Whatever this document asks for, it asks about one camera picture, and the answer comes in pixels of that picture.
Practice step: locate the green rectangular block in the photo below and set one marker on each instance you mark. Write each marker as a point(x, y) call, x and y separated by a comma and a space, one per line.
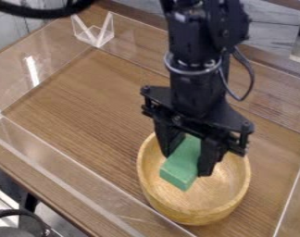
point(178, 170)

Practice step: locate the black metal bracket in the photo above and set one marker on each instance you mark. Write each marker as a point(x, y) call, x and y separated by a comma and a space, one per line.
point(45, 231)

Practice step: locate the clear acrylic tray walls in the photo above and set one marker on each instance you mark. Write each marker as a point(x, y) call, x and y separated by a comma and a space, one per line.
point(73, 128)

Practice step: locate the brown wooden bowl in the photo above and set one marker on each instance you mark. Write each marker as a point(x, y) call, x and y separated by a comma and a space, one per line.
point(213, 196)

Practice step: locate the black table leg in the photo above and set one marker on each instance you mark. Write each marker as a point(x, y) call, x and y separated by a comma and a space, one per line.
point(30, 202)

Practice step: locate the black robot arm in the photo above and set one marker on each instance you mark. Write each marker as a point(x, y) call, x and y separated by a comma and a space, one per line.
point(205, 30)

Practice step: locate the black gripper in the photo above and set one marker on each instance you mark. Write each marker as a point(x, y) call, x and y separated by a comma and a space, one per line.
point(190, 107)

